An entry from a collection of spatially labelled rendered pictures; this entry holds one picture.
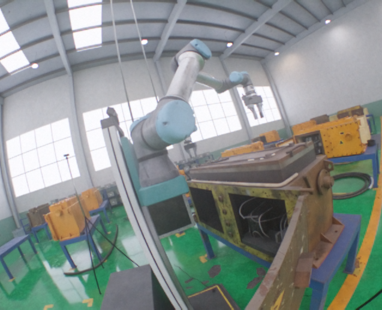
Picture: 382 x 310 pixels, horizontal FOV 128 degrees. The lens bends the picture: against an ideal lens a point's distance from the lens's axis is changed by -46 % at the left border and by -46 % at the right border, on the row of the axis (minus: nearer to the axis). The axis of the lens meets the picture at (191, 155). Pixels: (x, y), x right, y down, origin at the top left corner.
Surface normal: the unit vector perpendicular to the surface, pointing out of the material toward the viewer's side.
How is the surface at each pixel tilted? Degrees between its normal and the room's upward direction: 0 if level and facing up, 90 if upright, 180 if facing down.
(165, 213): 90
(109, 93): 90
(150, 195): 90
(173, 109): 96
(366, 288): 0
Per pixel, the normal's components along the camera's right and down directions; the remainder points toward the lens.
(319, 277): -0.29, -0.96
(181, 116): 0.63, -0.08
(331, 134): -0.87, 0.28
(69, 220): 0.39, -0.11
